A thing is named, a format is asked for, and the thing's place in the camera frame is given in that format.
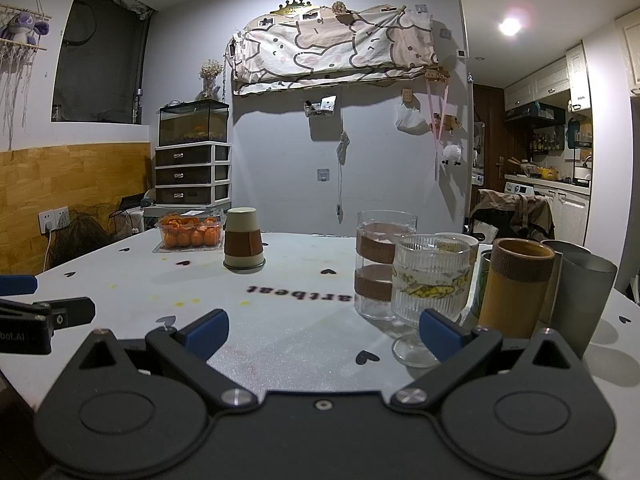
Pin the clear wall shelf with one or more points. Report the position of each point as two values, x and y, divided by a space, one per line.
320 108

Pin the brown bamboo cup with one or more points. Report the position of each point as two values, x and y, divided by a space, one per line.
517 290

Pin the white heart print tablecloth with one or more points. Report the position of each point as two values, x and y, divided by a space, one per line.
300 340

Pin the vase of dried flowers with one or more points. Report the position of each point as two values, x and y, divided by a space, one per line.
210 77

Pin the white kitchen wall cabinets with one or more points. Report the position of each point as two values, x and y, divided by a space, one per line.
545 77

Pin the ceiling light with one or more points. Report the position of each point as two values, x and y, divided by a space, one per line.
510 26

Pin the grey metal tumbler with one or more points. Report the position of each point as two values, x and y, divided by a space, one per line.
585 305
550 285

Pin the white face mask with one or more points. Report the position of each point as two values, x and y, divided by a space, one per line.
412 119

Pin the white wall socket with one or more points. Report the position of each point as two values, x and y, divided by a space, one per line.
52 220

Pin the square wall hook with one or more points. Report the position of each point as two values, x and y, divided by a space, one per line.
323 175

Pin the plastic box of oranges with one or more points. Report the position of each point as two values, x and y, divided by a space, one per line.
190 235

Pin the black net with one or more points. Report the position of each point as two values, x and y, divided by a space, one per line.
80 237

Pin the yellow pot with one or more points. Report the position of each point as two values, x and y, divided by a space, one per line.
548 174

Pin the dark window curtain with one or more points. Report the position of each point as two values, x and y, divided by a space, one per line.
100 60

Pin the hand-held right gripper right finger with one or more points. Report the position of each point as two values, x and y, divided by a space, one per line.
439 334

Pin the brown jacket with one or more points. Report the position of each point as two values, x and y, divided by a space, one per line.
520 212

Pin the printed blanket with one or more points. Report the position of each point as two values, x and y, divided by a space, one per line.
335 47

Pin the beige cup with brown sleeve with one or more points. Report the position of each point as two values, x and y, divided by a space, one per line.
244 245

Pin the plastic drawer unit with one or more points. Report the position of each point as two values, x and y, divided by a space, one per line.
192 175

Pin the clear glass with brown bands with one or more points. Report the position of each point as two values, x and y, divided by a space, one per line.
382 260

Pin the wooden door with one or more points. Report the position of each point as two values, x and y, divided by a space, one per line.
492 135

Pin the macrame wall hanger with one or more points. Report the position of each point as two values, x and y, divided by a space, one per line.
12 75

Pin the white mug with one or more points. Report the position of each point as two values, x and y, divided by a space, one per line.
457 239

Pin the white washing machine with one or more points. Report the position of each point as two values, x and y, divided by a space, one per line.
520 189

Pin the gold crown decoration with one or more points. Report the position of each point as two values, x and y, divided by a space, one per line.
292 8

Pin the white fluffy toy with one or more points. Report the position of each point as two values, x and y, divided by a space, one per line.
452 154

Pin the glass fish tank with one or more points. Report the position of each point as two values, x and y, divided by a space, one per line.
192 125

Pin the pink ribbon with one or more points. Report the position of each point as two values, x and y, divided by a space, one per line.
439 145

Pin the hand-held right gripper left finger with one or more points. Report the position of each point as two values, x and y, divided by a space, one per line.
207 334

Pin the ribbed stemmed glass yellow print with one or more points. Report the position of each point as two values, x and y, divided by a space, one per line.
430 280

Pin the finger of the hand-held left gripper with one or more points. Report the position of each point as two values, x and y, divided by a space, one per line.
70 311
17 285

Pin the purple plush toy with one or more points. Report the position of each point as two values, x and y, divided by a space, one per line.
22 27

